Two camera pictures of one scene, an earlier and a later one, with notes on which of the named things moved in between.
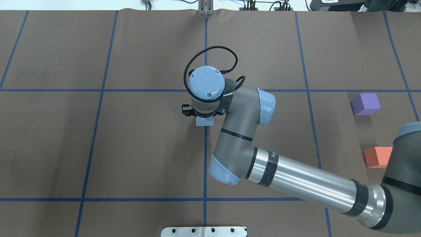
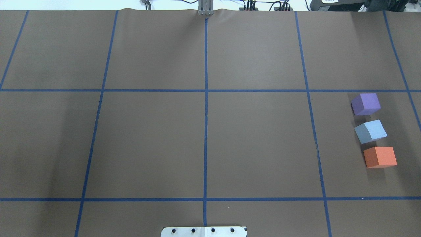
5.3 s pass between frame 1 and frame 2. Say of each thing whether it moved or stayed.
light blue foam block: moved
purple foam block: stayed
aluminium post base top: stayed
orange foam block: stayed
